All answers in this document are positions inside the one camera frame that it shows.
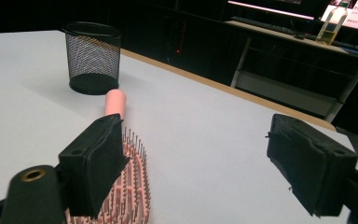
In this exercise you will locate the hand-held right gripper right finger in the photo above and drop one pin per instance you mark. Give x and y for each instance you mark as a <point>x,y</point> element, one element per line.
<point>310,168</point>

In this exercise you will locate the black computer mouse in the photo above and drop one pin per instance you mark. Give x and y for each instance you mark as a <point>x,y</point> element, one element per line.
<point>299,36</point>

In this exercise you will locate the wooden desk with white legs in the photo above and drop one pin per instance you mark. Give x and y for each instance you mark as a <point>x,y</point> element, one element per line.
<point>286,93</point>

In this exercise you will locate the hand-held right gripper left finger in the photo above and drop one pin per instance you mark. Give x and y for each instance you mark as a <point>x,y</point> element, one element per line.
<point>90,161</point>

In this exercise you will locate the pink hairbrush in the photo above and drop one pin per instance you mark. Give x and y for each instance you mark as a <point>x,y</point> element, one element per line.
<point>133,193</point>

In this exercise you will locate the black mesh pen holder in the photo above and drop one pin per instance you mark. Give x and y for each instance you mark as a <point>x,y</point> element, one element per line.
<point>93,59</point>

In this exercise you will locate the clear bottle with yellow liquid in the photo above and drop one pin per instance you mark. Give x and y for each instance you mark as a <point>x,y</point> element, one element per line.
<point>331,28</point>

